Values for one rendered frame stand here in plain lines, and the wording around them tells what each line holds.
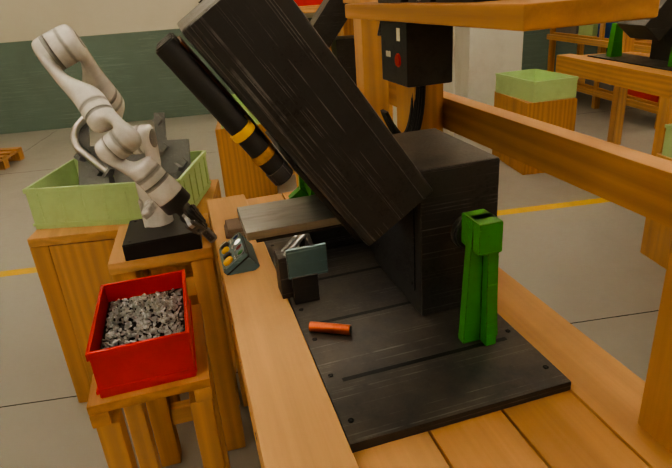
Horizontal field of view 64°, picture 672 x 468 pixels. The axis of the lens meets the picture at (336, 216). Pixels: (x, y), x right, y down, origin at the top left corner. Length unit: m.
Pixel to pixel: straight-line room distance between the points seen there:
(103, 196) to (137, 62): 6.40
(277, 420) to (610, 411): 0.57
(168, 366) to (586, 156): 0.97
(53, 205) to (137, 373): 1.21
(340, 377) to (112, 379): 0.51
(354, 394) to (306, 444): 0.14
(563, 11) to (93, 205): 1.83
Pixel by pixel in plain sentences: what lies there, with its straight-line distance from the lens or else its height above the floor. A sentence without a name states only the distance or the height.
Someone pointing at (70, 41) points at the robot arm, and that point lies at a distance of 1.52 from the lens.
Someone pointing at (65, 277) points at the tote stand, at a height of 0.61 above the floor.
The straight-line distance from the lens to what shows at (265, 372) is 1.11.
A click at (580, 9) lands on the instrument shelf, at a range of 0.96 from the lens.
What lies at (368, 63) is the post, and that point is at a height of 1.34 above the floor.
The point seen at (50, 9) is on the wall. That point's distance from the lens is 8.81.
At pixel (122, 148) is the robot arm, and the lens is 1.34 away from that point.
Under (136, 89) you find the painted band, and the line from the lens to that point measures 8.64.
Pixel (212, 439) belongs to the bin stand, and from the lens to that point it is 1.41.
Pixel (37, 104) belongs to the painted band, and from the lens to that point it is 9.06.
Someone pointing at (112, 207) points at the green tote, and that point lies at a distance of 2.27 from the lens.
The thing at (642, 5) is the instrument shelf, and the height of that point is 1.52.
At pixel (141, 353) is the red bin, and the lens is 1.26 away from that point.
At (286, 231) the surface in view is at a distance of 1.14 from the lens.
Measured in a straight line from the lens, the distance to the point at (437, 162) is 1.13.
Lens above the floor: 1.58
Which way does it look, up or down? 22 degrees down
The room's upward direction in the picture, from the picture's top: 4 degrees counter-clockwise
